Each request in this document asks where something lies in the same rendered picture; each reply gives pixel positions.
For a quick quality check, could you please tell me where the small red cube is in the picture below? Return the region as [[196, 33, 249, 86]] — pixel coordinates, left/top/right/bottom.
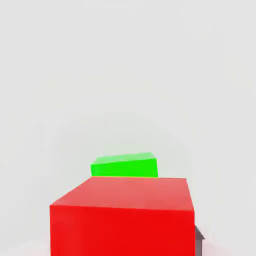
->
[[49, 176, 196, 256]]

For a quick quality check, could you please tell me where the small green cube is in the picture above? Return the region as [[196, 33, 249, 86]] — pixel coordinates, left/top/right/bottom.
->
[[90, 152, 159, 178]]

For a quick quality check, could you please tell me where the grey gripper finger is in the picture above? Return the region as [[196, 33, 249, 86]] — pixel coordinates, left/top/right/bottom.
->
[[194, 225, 221, 256]]

